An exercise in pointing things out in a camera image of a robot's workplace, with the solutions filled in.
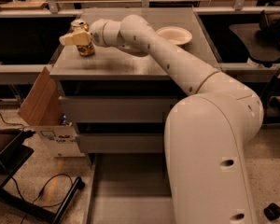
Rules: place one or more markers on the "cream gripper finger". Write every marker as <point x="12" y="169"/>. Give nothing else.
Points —
<point x="80" y="38"/>

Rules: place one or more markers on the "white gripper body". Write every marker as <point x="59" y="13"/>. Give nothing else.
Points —
<point x="96" y="31"/>

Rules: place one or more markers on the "orange soda can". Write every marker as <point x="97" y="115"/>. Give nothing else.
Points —
<point x="84" y="50"/>

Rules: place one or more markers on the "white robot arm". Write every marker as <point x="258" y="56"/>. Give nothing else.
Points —
<point x="204" y="133"/>

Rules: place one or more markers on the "grey top drawer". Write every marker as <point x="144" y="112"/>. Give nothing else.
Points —
<point x="111" y="109"/>

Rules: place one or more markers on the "grey drawer cabinet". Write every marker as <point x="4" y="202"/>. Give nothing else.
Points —
<point x="111" y="72"/>

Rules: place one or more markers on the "grey middle drawer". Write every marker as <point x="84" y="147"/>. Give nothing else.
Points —
<point x="120" y="143"/>

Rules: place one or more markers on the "grey open bottom drawer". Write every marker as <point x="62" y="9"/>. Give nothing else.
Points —
<point x="129" y="189"/>

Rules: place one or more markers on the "open cardboard box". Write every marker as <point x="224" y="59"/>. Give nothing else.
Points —
<point x="41" y="110"/>

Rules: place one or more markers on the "white paper bowl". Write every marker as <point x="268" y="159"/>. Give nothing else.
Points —
<point x="177" y="35"/>

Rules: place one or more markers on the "black table stand left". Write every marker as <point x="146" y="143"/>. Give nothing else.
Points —
<point x="13" y="154"/>

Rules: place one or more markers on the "black chair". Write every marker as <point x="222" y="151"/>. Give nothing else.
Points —
<point x="261" y="39"/>

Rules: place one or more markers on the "black table leg right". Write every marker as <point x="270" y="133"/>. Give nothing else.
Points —
<point x="270" y="98"/>

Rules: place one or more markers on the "black caster bottom right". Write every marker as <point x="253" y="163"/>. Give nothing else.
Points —
<point x="272" y="211"/>

